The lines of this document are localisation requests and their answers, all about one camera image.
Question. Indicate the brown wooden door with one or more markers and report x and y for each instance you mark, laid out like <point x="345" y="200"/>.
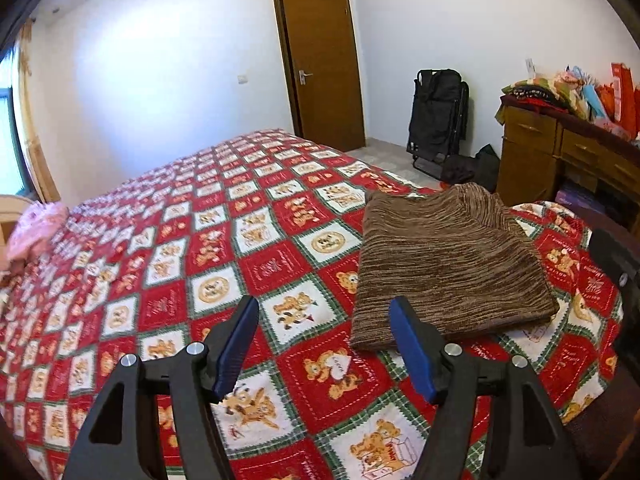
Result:
<point x="325" y="65"/>

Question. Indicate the blue paper bag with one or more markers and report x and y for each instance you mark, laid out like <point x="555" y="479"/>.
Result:
<point x="592" y="102"/>

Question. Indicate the brown wooden dresser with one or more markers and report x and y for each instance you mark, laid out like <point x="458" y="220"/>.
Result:
<point x="530" y="160"/>

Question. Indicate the red paper bag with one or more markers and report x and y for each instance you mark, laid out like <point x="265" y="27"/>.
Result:
<point x="622" y="90"/>

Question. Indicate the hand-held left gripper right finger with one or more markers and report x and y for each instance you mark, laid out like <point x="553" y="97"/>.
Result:
<point x="412" y="350"/>

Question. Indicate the cream wooden headboard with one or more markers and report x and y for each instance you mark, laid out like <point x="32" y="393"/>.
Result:
<point x="10" y="210"/>

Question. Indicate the purple box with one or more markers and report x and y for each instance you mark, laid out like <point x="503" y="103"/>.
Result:
<point x="580" y="200"/>

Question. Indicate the brown knitted sweater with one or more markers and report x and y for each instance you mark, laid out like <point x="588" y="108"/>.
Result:
<point x="440" y="270"/>

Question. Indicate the pink pillow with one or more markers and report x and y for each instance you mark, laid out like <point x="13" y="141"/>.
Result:
<point x="35" y="230"/>

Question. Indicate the red printed quilt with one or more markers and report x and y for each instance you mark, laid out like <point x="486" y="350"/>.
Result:
<point x="200" y="240"/>

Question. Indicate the white wall outlet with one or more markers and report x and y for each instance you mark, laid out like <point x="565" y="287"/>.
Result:
<point x="530" y="65"/>

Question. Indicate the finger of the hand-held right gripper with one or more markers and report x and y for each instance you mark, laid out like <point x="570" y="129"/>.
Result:
<point x="610" y="255"/>

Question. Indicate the pile of colourful clothes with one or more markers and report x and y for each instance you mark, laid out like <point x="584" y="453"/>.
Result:
<point x="540" y="92"/>

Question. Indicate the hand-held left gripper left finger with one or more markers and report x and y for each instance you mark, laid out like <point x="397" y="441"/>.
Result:
<point x="235" y="350"/>

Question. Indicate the black bag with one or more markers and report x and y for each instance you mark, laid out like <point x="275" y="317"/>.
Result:
<point x="475" y="167"/>

